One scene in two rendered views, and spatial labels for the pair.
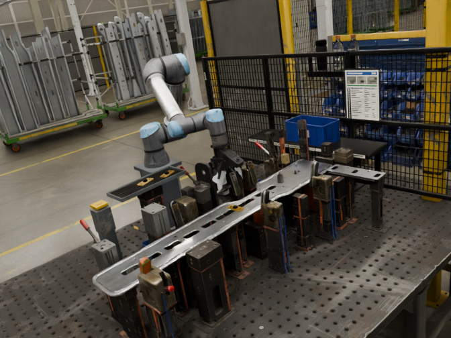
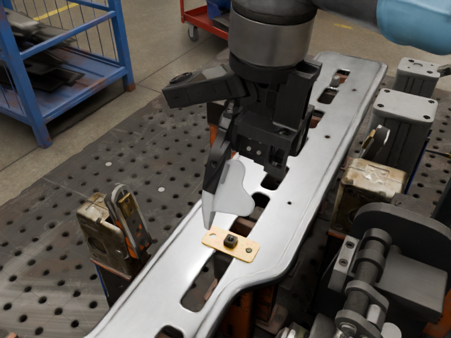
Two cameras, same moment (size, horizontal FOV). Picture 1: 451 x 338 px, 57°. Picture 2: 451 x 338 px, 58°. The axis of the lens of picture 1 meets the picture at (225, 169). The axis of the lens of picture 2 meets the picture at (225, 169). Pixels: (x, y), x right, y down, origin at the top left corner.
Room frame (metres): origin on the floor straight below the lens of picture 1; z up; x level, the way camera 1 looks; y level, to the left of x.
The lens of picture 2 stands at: (2.12, -0.16, 1.49)
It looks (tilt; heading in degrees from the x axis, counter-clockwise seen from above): 42 degrees down; 160
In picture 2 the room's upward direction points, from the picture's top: straight up
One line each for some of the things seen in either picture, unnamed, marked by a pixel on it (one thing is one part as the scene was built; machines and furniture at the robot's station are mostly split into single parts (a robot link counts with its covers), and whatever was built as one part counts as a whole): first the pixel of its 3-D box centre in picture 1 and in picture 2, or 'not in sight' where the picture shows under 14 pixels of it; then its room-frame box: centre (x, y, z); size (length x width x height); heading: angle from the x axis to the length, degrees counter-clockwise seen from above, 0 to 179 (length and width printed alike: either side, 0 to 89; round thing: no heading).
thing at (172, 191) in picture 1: (164, 194); not in sight; (2.30, 0.38, 0.90); 0.21 x 0.21 x 0.40; 37
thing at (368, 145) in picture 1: (310, 141); not in sight; (2.52, -0.56, 1.01); 0.90 x 0.22 x 0.03; 42
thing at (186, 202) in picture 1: (192, 235); (347, 251); (1.78, 0.21, 0.89); 0.13 x 0.11 x 0.38; 42
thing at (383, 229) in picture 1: (376, 203); not in sight; (1.90, -0.73, 0.84); 0.11 x 0.06 x 0.29; 42
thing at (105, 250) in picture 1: (113, 282); (398, 132); (1.50, 0.53, 0.88); 0.11 x 0.10 x 0.36; 42
